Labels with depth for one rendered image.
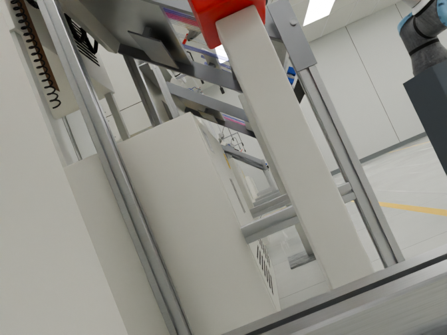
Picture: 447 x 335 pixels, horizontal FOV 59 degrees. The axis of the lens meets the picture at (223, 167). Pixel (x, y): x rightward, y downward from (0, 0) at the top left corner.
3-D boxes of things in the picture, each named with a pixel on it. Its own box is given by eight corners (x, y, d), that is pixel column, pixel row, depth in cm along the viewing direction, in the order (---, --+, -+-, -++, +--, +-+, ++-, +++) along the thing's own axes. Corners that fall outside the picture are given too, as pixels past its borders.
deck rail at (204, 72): (276, 104, 163) (281, 90, 163) (277, 103, 161) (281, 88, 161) (118, 53, 171) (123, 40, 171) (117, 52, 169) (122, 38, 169)
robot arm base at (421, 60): (436, 70, 167) (425, 48, 168) (463, 54, 152) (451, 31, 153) (407, 81, 164) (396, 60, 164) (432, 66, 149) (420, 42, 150)
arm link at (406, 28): (425, 48, 166) (411, 20, 167) (448, 32, 153) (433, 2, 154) (402, 57, 163) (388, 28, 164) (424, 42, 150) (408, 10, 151)
